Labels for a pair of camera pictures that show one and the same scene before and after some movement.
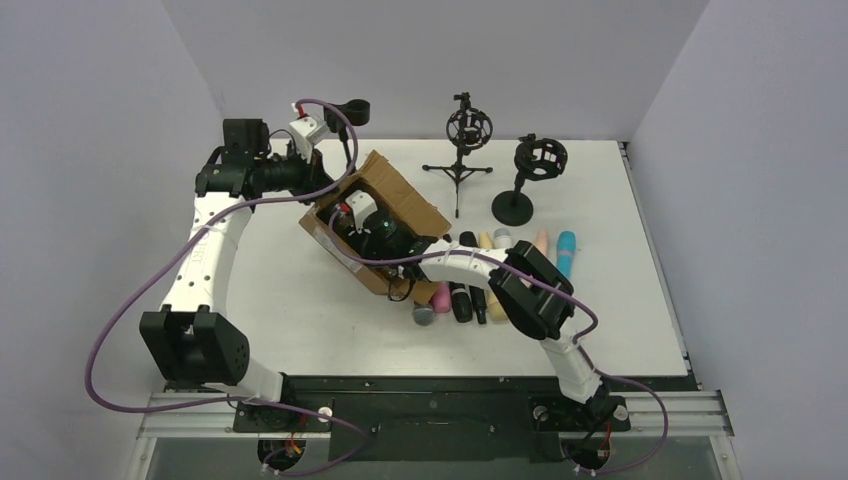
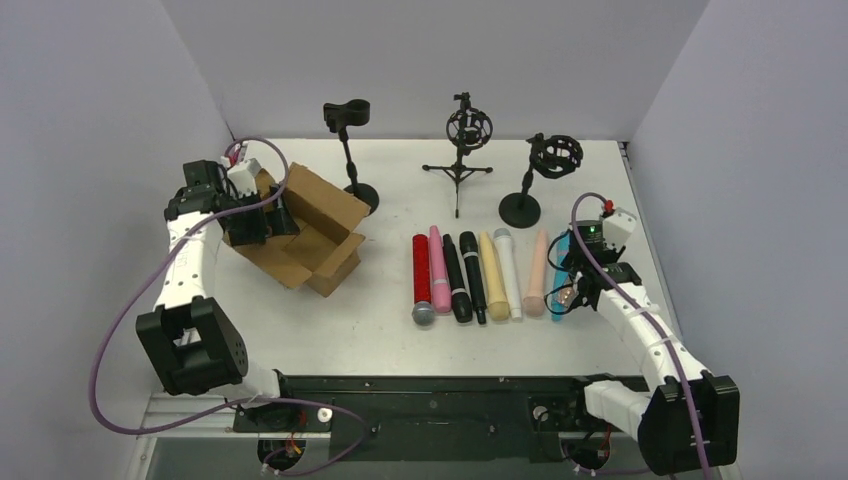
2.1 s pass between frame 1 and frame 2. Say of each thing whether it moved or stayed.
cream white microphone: stayed
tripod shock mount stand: stayed
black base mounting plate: stayed
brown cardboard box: moved
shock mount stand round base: moved
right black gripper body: moved
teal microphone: stayed
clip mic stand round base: stayed
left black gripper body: moved
